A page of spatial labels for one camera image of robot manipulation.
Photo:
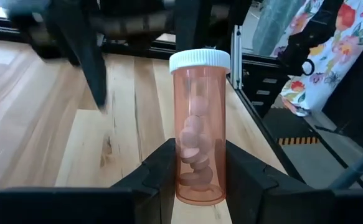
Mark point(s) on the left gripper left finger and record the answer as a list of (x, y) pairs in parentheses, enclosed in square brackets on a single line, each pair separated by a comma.
[(75, 205)]

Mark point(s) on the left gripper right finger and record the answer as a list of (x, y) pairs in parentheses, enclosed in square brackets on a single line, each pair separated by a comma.
[(293, 205)]

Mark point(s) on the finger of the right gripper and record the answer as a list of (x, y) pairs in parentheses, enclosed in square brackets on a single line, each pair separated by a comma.
[(84, 46)]

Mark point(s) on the slim orange pill vial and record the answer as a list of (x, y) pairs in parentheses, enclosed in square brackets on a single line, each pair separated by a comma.
[(200, 93)]

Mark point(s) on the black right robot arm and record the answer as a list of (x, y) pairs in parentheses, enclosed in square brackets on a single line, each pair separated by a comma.
[(119, 6)]

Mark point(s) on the grey metal pole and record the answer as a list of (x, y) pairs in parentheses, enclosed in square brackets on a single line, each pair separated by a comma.
[(355, 165)]

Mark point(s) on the black mat hazard stripes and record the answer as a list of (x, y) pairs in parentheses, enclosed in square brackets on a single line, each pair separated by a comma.
[(293, 127)]

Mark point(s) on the colourful floral cloth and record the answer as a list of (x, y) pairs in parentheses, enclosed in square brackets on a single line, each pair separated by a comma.
[(340, 46)]

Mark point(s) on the teal cloth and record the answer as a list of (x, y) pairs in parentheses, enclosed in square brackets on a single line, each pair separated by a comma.
[(271, 28)]

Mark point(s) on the silver aluminium post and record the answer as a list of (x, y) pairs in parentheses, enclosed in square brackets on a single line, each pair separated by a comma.
[(237, 56)]

